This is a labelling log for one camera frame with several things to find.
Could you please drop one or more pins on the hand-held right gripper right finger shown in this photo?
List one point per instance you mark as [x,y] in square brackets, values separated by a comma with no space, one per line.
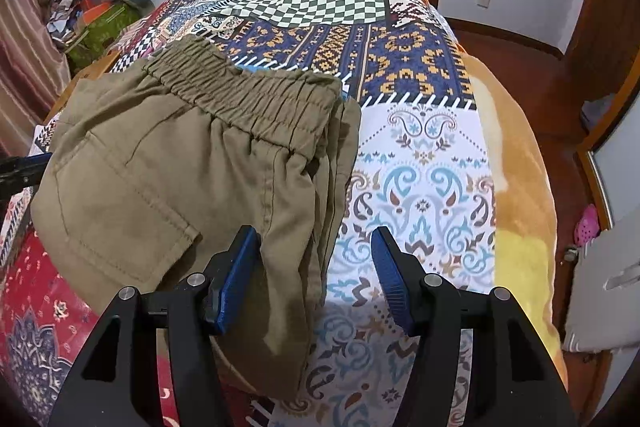
[392,277]

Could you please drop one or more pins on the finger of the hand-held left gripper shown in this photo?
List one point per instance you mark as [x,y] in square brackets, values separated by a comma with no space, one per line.
[25,164]

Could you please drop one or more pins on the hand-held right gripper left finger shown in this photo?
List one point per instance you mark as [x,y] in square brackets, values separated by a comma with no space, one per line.
[235,277]

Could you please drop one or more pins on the olive green pants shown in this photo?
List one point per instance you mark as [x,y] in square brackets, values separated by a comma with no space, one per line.
[150,157]

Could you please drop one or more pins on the striped brown curtain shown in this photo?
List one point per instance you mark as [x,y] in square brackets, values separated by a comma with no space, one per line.
[25,57]

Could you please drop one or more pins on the orange fleece blanket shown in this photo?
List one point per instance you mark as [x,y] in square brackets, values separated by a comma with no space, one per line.
[520,207]

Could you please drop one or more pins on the patchwork patterned bedspread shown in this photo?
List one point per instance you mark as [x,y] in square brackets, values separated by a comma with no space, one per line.
[425,132]

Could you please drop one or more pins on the green patterned bag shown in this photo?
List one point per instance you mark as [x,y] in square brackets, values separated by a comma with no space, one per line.
[105,29]

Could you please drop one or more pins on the pink slipper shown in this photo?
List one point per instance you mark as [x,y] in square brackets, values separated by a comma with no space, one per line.
[586,224]

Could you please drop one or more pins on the wooden wardrobe with heart doors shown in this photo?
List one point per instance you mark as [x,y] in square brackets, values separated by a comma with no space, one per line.
[610,82]

